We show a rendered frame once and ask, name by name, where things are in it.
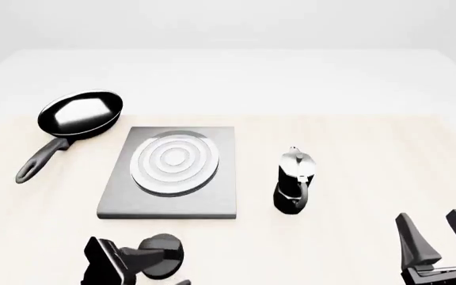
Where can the round black stove knob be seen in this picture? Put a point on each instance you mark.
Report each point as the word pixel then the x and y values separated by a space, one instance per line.
pixel 170 265

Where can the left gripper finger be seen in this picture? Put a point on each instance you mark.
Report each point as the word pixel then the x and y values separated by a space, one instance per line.
pixel 183 283
pixel 145 258

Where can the black frying pan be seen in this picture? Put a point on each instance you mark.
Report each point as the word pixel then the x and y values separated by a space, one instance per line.
pixel 105 102

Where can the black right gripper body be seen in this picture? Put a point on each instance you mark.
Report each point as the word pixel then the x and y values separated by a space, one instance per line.
pixel 441 277

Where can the black and silver moka pot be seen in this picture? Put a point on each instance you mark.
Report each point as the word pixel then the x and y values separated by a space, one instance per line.
pixel 287 181

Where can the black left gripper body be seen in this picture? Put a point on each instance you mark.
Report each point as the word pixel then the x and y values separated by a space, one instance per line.
pixel 103 264

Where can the flat grey stove plate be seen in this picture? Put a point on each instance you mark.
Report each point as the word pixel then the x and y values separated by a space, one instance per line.
pixel 121 196

